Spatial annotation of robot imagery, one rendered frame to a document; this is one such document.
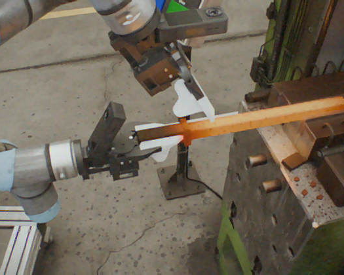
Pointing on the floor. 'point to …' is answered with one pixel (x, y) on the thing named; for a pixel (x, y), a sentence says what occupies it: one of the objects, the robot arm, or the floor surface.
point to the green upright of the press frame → (341, 31)
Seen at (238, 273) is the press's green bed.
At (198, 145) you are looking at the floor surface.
